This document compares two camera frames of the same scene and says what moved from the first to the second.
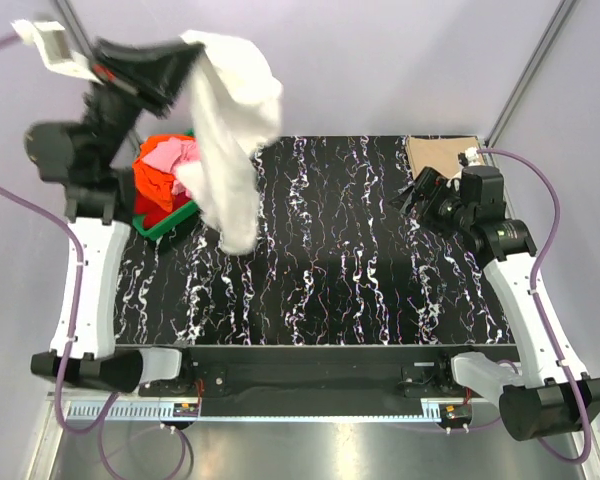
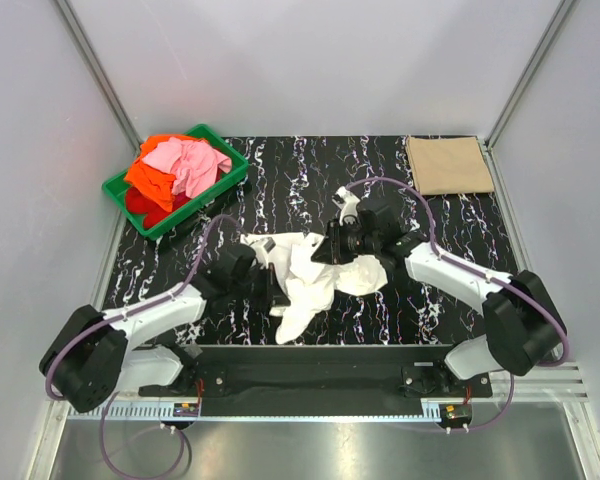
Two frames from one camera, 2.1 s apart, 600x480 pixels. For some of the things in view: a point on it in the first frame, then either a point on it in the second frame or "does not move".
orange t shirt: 151,181 does not move
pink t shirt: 169,154 does not move
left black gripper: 154,76 → 273,295
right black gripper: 432,185 → 332,252
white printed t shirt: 239,104 → 310,285
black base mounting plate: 319,381 does not move
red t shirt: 155,213 does not move
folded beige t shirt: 441,154 does not move
